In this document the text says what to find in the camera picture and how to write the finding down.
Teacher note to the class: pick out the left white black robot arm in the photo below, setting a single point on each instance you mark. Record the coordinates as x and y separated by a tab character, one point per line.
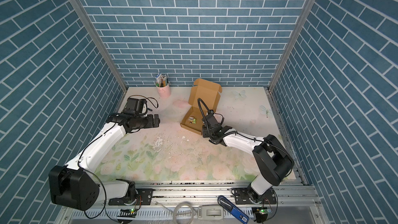
76	186

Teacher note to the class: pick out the pink pen holder bucket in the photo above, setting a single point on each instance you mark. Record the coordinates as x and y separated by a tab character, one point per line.
164	92

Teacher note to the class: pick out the pens in bucket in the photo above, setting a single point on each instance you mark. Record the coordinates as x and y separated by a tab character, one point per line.
161	80

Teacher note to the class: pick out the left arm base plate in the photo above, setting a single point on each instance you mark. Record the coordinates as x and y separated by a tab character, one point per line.
142	196

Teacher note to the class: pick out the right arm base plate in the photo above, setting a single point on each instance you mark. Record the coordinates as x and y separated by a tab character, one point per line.
241	196

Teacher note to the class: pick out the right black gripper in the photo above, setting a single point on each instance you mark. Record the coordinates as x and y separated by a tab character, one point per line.
204	131

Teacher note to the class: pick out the brown cardboard box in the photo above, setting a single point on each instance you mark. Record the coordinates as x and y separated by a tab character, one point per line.
210	94

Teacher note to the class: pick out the small green white toy block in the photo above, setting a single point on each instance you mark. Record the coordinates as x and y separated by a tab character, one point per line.
192	120

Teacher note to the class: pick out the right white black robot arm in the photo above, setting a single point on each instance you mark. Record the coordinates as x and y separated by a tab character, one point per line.
273	161

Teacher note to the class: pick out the grey white plastic device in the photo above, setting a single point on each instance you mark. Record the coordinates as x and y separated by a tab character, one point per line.
211	212

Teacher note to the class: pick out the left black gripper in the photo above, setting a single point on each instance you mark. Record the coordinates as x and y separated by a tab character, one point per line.
151	123

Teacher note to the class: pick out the blue handheld tool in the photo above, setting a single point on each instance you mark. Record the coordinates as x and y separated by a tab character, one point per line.
233	209

